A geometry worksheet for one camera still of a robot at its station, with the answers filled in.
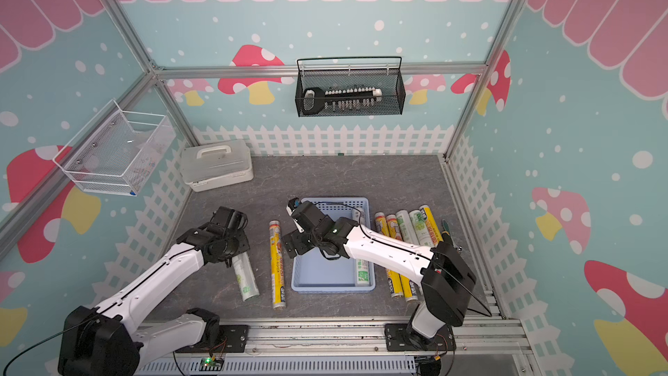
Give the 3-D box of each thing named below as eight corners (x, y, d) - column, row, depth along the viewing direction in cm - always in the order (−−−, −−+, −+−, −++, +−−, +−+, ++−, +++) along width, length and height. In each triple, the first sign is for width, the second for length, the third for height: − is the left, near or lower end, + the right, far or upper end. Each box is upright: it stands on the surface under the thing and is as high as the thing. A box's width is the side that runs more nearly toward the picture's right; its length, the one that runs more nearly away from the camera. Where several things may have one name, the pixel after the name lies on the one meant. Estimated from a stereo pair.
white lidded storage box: (183, 194, 109) (168, 174, 100) (201, 157, 123) (189, 136, 113) (248, 194, 110) (238, 174, 100) (258, 157, 123) (251, 136, 114)
